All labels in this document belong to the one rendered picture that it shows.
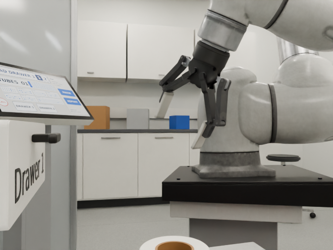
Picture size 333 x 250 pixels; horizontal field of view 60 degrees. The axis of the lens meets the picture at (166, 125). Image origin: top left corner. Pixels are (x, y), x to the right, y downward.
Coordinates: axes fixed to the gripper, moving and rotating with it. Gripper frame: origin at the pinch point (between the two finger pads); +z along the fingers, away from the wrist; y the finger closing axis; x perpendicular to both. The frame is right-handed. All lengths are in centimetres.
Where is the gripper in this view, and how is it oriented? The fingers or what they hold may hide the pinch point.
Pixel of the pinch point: (178, 128)
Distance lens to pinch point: 68.1
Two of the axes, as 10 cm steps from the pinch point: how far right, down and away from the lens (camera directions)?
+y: -6.2, -5.2, 6.0
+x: -7.0, 0.0, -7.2
